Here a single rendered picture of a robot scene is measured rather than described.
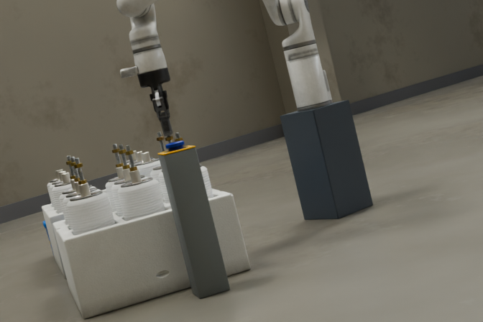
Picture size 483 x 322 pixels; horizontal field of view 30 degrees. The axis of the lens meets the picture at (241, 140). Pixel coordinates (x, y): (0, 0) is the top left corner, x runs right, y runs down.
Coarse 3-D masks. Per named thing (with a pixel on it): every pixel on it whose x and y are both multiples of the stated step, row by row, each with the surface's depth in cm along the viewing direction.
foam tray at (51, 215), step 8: (104, 192) 288; (48, 208) 271; (48, 216) 251; (56, 216) 248; (48, 224) 265; (48, 232) 281; (56, 240) 248; (56, 248) 252; (56, 256) 268; (64, 272) 249
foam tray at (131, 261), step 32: (224, 192) 209; (64, 224) 222; (128, 224) 198; (160, 224) 200; (224, 224) 204; (64, 256) 209; (96, 256) 196; (128, 256) 198; (160, 256) 200; (224, 256) 204; (96, 288) 196; (128, 288) 198; (160, 288) 200
